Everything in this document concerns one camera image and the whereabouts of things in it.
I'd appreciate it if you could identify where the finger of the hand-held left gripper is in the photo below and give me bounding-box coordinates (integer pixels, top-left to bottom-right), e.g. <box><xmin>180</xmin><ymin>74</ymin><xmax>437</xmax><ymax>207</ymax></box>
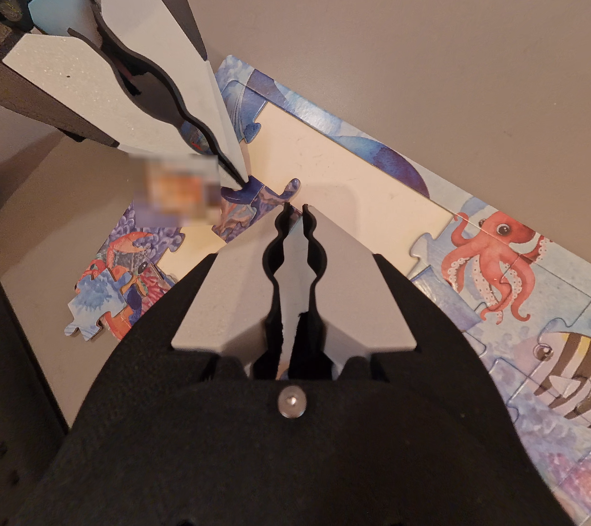
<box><xmin>2</xmin><ymin>28</ymin><xmax>246</xmax><ymax>189</ymax></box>
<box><xmin>94</xmin><ymin>0</ymin><xmax>254</xmax><ymax>185</ymax></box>

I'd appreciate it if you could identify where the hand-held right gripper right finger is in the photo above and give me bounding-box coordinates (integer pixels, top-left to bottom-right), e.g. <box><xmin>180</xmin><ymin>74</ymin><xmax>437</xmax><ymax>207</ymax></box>
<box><xmin>301</xmin><ymin>204</ymin><xmax>419</xmax><ymax>370</ymax></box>

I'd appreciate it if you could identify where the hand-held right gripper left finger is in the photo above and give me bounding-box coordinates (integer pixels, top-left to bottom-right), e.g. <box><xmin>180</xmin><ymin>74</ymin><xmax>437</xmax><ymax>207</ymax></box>
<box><xmin>171</xmin><ymin>204</ymin><xmax>293</xmax><ymax>373</ymax></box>

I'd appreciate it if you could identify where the dark blue puzzle piece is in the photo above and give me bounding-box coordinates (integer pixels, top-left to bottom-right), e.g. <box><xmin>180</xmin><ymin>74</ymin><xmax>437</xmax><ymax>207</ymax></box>
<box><xmin>408</xmin><ymin>274</ymin><xmax>485</xmax><ymax>344</ymax></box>

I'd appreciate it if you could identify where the sea animal jigsaw puzzle tray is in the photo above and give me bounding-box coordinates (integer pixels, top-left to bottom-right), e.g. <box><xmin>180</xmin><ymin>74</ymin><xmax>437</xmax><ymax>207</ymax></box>
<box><xmin>74</xmin><ymin>56</ymin><xmax>591</xmax><ymax>526</ymax></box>

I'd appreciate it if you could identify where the pale blue white puzzle piece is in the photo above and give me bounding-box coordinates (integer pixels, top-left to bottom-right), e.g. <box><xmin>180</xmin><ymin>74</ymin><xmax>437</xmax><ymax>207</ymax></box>
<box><xmin>64</xmin><ymin>267</ymin><xmax>139</xmax><ymax>343</ymax></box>

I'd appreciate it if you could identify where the black perforated chair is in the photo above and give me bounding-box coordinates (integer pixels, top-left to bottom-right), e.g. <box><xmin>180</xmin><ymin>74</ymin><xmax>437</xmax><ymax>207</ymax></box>
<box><xmin>0</xmin><ymin>281</ymin><xmax>70</xmax><ymax>526</ymax></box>

